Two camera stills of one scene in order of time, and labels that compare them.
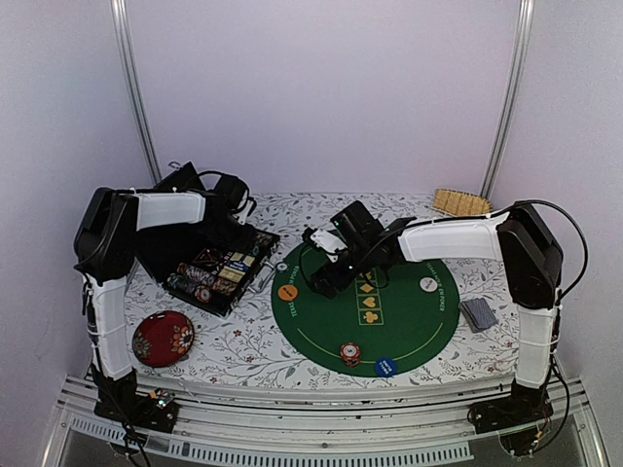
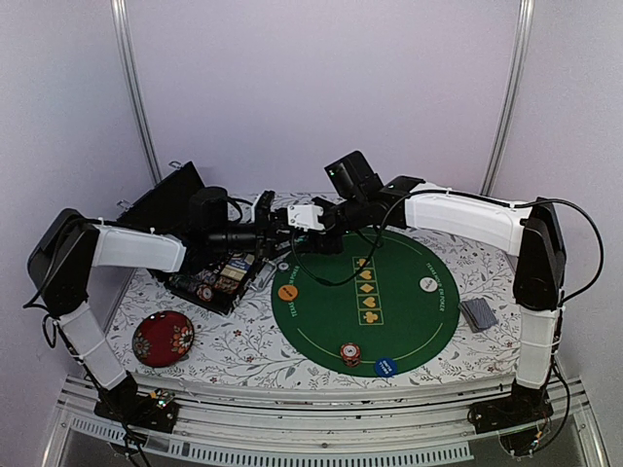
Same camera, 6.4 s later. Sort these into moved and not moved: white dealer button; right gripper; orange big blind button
Moved: right gripper
Not moved: white dealer button; orange big blind button
